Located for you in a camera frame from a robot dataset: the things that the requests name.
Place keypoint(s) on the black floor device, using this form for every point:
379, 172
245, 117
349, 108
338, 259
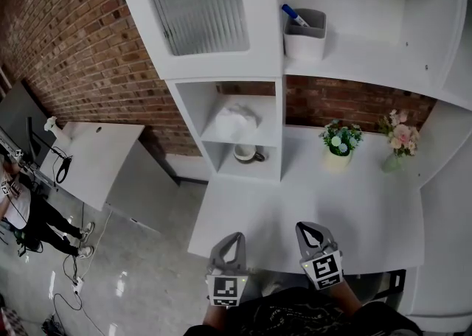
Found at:
53, 326

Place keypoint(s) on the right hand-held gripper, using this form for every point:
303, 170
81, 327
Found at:
324, 270

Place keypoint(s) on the person's black printed shirt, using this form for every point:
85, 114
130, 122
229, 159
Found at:
302, 316

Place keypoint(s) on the pink flowers in green vase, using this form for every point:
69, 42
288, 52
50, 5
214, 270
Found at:
400, 139

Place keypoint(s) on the white cloth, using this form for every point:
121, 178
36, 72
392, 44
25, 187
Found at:
236, 122

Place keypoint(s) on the white table top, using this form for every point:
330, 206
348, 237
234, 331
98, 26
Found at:
332, 209

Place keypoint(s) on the white desk hutch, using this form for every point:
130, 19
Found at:
368, 14

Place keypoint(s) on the blue flowers in cream pot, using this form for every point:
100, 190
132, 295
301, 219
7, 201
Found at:
341, 143

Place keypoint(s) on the grey and white mug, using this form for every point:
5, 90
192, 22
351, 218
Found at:
245, 153

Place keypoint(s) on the grey metal cabinet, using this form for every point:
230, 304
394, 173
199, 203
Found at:
18, 113

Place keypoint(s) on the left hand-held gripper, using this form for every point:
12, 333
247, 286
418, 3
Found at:
225, 286

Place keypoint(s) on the white flower vase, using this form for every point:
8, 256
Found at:
53, 130

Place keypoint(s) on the person's left forearm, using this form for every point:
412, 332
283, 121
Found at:
214, 315

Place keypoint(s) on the small white side table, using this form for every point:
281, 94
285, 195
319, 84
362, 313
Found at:
99, 157

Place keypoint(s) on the ribbed glass cabinet door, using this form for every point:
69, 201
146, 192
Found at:
195, 3

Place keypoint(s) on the person's right forearm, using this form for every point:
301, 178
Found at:
344, 295

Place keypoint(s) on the white power strip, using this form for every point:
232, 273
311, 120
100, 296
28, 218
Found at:
77, 284

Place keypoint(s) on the checkered cloth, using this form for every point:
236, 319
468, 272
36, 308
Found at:
7, 323

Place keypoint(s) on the white shelf compartment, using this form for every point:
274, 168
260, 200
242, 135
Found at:
206, 106

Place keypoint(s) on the blue marker pen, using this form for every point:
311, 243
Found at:
295, 17

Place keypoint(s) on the white pen holder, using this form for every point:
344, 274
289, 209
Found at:
304, 43

